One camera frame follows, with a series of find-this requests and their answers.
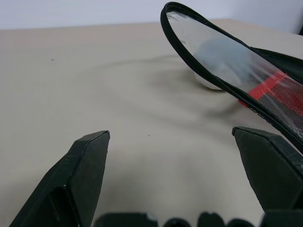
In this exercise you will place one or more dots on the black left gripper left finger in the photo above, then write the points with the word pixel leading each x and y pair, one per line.
pixel 78 170

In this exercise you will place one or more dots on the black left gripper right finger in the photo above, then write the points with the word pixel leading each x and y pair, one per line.
pixel 270 170

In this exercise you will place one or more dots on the red clear zipper pouch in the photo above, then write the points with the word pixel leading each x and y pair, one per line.
pixel 213 35

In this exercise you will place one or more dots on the white round object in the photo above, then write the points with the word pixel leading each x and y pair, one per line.
pixel 208 84

